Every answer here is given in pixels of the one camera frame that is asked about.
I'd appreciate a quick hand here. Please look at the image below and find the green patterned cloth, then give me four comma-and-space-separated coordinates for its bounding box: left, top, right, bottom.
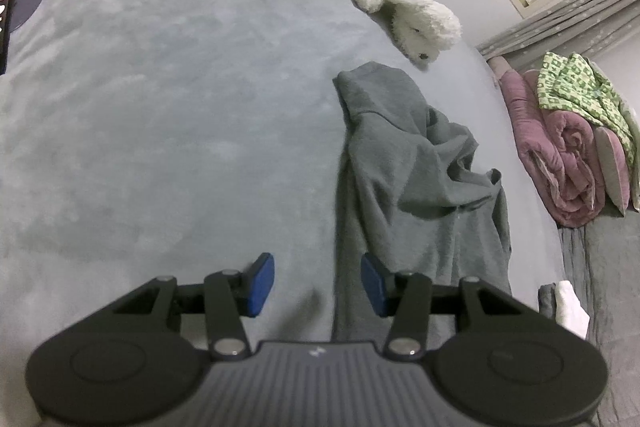
537, 52, 637, 164

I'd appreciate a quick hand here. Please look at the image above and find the grey plush bed blanket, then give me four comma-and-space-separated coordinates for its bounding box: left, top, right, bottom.
0, 0, 568, 427

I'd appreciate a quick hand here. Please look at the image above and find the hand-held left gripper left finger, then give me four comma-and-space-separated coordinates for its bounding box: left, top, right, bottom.
95, 253, 275, 360

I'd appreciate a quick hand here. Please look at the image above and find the pale grey pillow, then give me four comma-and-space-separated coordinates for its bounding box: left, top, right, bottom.
617, 99, 640, 212

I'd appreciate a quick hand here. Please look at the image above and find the folded grey cloth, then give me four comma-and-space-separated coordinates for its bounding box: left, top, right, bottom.
537, 283, 563, 323

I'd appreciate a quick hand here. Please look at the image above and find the grey quilted duvet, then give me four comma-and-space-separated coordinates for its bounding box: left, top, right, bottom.
557, 207, 640, 427

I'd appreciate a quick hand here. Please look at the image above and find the grey sweatshirt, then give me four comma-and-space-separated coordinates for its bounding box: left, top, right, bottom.
330, 62, 513, 345

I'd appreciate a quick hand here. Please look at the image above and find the purple and grey pillow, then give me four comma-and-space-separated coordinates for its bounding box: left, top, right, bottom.
594, 126, 632, 215

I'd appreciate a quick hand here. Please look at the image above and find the grey patterned curtain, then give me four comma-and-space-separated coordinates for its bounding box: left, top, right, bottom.
477, 0, 640, 72

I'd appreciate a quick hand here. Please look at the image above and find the folded pink quilt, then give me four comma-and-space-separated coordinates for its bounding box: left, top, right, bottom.
492, 57, 608, 228

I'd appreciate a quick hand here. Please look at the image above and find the folded white cloth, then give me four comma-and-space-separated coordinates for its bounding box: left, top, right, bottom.
555, 279, 592, 342

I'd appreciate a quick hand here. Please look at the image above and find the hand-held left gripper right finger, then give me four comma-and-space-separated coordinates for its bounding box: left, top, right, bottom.
361, 253, 541, 360

